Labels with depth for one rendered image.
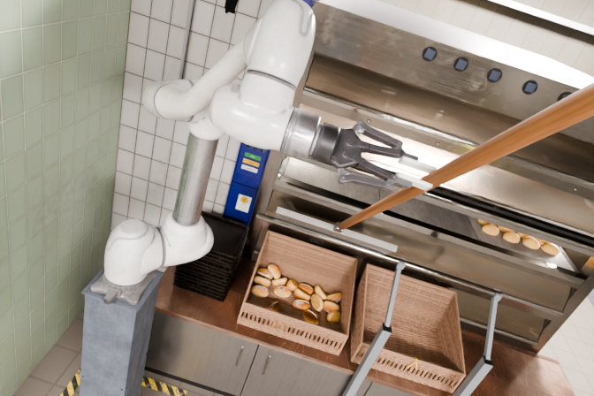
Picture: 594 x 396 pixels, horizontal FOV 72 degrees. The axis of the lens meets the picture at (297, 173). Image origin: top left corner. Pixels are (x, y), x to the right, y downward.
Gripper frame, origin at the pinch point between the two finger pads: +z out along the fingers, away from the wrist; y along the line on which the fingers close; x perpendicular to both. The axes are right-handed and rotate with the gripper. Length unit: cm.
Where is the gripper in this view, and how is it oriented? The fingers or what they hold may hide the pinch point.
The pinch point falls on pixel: (415, 172)
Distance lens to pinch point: 82.3
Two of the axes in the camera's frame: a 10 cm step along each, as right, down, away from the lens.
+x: 0.8, -2.3, -9.7
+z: 9.5, 3.2, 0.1
